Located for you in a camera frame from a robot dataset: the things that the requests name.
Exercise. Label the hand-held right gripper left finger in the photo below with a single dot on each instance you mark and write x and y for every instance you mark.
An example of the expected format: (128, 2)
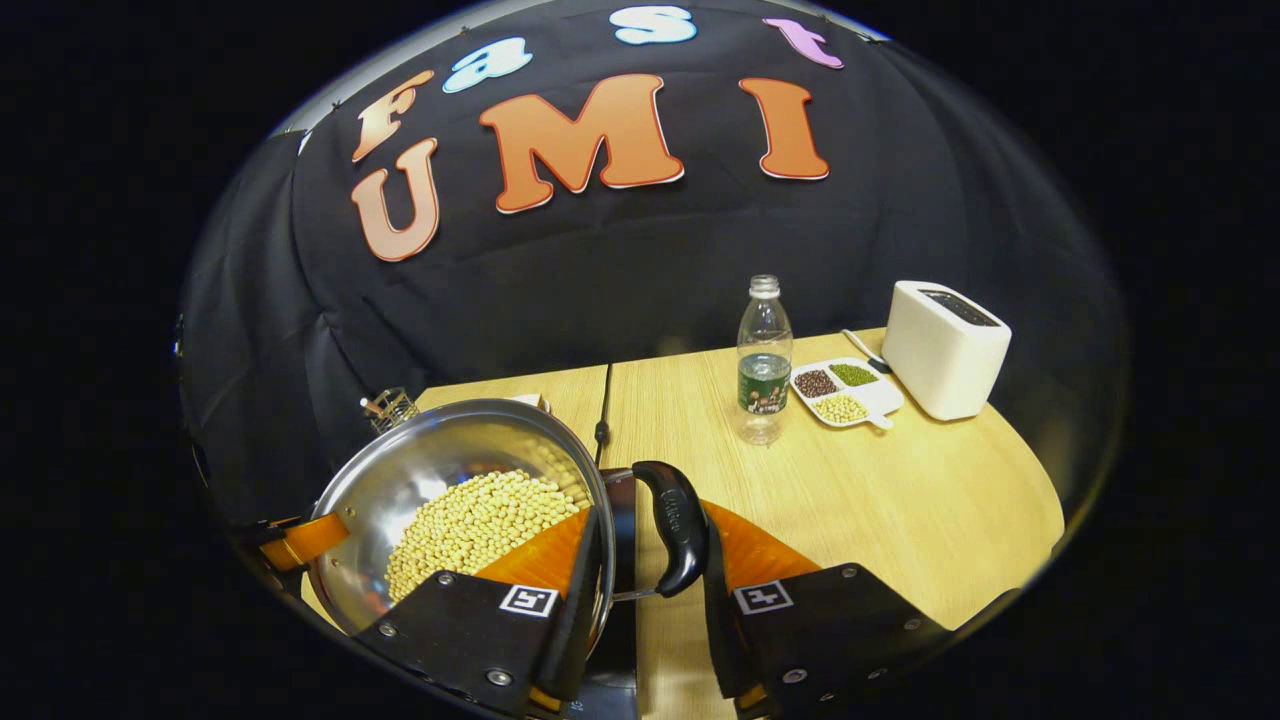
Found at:
(580, 620)

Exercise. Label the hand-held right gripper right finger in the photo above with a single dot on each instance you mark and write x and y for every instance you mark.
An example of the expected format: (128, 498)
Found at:
(716, 640)

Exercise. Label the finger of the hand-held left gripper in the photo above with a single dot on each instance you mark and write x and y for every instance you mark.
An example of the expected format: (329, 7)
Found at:
(310, 540)

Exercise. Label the pile of soybeans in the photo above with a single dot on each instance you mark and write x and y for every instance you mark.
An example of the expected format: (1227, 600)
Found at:
(470, 530)

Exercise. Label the clear plastic water bottle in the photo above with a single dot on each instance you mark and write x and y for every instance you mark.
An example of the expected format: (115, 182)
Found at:
(764, 370)

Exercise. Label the white divided bean tray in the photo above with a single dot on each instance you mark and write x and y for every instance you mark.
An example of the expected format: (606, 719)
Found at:
(845, 392)

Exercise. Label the white toaster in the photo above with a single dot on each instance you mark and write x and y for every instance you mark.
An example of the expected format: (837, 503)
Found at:
(945, 355)

